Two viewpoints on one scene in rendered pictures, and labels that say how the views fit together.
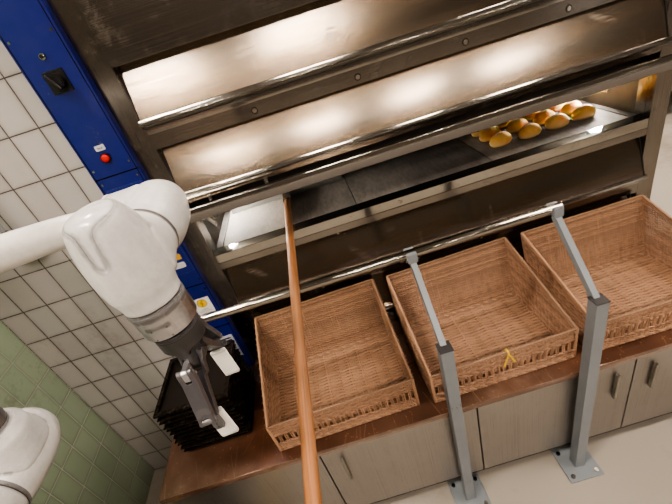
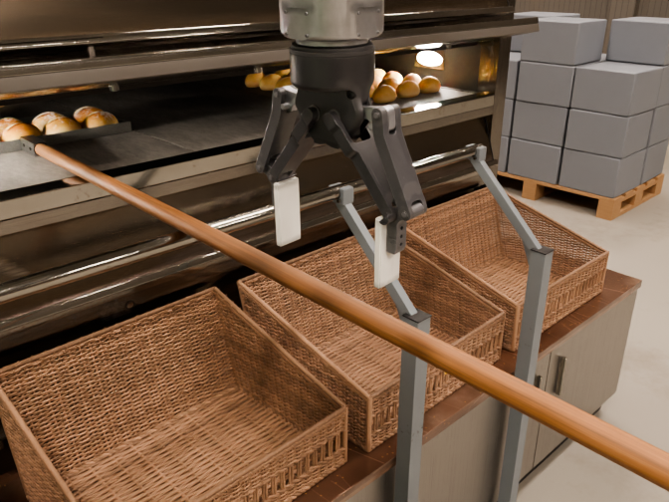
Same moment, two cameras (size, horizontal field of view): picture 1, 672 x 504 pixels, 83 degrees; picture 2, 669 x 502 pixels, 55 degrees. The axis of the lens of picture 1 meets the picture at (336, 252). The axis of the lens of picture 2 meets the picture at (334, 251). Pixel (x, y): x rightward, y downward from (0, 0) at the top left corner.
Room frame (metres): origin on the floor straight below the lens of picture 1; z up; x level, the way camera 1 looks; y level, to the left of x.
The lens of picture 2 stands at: (0.08, 0.69, 1.59)
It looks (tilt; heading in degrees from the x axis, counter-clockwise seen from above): 24 degrees down; 315
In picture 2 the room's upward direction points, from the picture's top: straight up
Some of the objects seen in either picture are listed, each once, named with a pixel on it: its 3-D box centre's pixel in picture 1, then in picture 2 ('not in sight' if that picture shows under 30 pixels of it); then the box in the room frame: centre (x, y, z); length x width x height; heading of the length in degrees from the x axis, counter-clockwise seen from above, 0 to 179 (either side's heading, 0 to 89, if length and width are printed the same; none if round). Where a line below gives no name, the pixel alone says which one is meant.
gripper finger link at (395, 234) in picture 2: (214, 422); (404, 228); (0.42, 0.27, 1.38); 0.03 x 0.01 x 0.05; 2
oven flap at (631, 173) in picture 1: (434, 221); (301, 193); (1.35, -0.43, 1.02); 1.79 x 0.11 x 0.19; 89
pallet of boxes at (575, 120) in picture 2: not in sight; (567, 107); (2.33, -4.00, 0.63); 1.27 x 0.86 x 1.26; 179
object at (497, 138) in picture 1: (510, 112); (341, 81); (1.78, -1.02, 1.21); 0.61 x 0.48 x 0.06; 179
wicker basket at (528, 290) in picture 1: (472, 312); (373, 321); (1.08, -0.45, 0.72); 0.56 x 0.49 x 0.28; 90
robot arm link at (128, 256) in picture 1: (125, 251); not in sight; (0.51, 0.29, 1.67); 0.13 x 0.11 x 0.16; 178
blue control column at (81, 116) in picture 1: (217, 198); not in sight; (2.30, 0.60, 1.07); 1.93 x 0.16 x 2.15; 179
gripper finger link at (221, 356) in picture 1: (225, 361); (287, 211); (0.57, 0.28, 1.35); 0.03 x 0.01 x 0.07; 92
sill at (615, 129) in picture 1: (427, 189); (294, 141); (1.38, -0.43, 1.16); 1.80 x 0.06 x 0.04; 89
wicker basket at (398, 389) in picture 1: (330, 357); (177, 419); (1.10, 0.16, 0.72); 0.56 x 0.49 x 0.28; 90
